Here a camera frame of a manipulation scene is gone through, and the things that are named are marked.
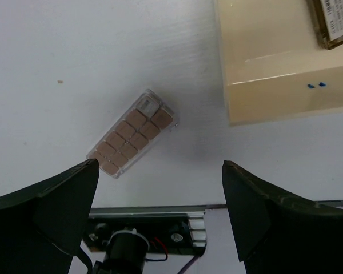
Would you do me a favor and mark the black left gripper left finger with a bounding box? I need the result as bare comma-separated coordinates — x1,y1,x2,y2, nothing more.
0,159,99,273

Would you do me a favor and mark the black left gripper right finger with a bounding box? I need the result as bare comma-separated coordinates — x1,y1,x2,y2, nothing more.
222,161,343,273

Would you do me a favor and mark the dark gold makeup box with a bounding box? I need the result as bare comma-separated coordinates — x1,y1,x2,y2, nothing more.
306,0,343,50

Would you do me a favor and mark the cream compartment organizer box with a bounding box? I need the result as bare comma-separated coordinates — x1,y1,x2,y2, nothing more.
215,1,343,126

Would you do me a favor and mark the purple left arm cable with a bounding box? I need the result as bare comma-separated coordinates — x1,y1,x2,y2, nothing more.
176,253,202,274

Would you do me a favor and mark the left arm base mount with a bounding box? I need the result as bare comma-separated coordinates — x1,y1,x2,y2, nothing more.
82,205,207,256

